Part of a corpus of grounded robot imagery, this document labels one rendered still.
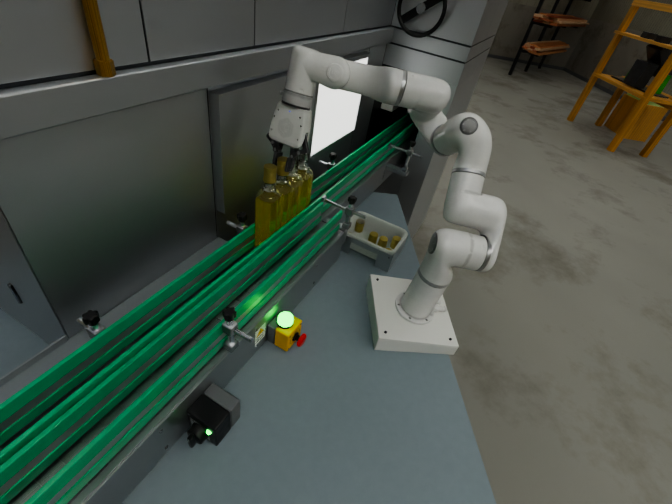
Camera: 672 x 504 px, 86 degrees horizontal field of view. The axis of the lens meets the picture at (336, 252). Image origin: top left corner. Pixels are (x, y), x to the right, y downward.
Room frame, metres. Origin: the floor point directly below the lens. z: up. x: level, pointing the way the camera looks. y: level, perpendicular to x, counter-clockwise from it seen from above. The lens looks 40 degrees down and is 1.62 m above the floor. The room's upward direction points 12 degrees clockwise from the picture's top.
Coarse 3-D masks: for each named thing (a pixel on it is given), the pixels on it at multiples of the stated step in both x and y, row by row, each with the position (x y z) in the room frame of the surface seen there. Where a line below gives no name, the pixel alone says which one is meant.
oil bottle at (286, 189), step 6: (276, 180) 0.90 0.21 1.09; (276, 186) 0.88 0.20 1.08; (282, 186) 0.88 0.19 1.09; (288, 186) 0.90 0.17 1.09; (282, 192) 0.87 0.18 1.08; (288, 192) 0.89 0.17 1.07; (282, 198) 0.87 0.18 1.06; (288, 198) 0.89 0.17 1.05; (282, 204) 0.87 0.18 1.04; (288, 204) 0.89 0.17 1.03; (282, 210) 0.87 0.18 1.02; (288, 210) 0.90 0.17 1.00; (282, 216) 0.87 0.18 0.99; (288, 216) 0.90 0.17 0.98; (282, 222) 0.87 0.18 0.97
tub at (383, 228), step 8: (352, 216) 1.18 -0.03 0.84; (368, 216) 1.21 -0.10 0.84; (352, 224) 1.17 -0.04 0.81; (368, 224) 1.20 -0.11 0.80; (376, 224) 1.19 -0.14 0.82; (384, 224) 1.19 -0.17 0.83; (392, 224) 1.18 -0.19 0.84; (352, 232) 1.17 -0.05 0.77; (368, 232) 1.20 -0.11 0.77; (384, 232) 1.18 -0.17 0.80; (392, 232) 1.17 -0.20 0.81; (400, 232) 1.16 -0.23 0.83; (360, 240) 1.05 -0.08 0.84; (400, 240) 1.09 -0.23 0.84; (384, 248) 1.02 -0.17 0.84
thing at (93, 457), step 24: (336, 216) 0.97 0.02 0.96; (312, 240) 0.83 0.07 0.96; (288, 264) 0.71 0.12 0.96; (264, 288) 0.61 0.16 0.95; (240, 312) 0.53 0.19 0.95; (216, 336) 0.45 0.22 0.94; (192, 360) 0.39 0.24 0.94; (168, 384) 0.33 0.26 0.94; (144, 408) 0.28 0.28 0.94; (120, 432) 0.24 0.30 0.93; (96, 456) 0.20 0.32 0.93; (72, 480) 0.16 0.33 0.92
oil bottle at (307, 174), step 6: (300, 168) 1.00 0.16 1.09; (300, 174) 0.99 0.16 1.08; (306, 174) 0.99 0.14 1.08; (312, 174) 1.02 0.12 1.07; (306, 180) 0.99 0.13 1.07; (312, 180) 1.02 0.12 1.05; (306, 186) 0.99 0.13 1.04; (306, 192) 0.99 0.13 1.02; (306, 198) 1.00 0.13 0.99; (306, 204) 1.00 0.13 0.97; (300, 210) 0.98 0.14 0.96
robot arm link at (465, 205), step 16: (464, 176) 0.86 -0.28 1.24; (480, 176) 0.87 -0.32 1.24; (448, 192) 0.86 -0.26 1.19; (464, 192) 0.83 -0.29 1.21; (480, 192) 0.85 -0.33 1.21; (448, 208) 0.82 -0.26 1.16; (464, 208) 0.81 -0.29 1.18; (480, 208) 0.81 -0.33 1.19; (496, 208) 0.82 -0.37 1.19; (464, 224) 0.81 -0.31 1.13; (480, 224) 0.80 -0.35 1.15; (496, 224) 0.80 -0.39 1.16; (496, 240) 0.78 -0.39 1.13; (496, 256) 0.75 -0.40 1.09
